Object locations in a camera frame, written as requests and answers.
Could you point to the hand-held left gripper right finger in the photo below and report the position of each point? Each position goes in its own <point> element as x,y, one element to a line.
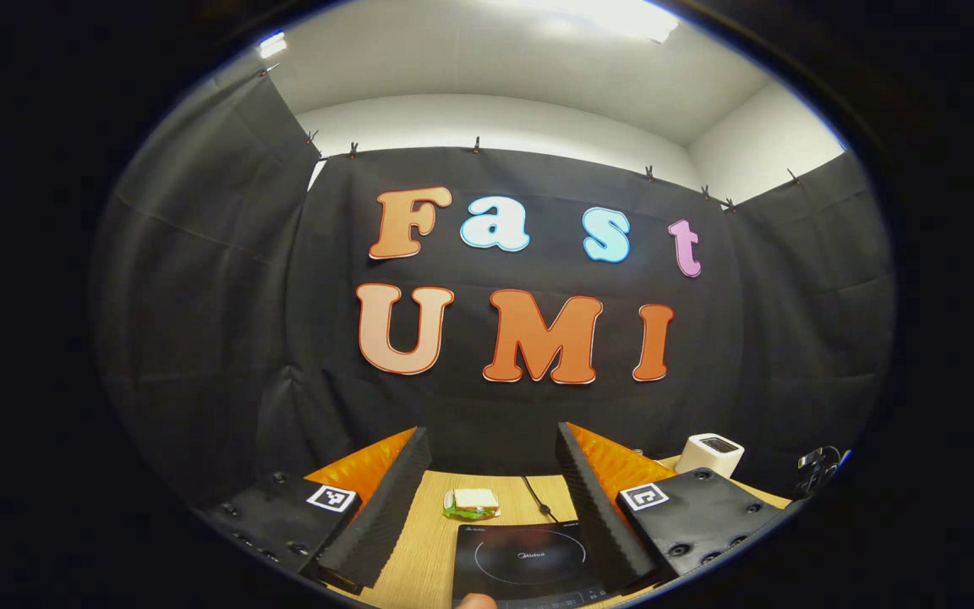
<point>601,516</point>

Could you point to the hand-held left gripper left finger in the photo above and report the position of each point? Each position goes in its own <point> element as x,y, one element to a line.
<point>385,516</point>

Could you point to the black induction cooktop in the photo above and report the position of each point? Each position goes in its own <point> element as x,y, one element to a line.
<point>521,558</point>

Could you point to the sandwich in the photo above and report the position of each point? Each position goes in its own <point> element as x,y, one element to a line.
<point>472,502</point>

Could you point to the white toaster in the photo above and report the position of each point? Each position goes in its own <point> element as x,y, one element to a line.
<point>707,457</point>

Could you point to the black backdrop cloth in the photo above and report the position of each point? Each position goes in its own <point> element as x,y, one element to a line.
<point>453,414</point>

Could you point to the row of black cloth clips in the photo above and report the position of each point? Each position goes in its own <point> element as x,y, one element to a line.
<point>476,145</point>

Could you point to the ceiling light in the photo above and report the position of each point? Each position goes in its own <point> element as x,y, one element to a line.
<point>614,15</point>
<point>272,44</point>

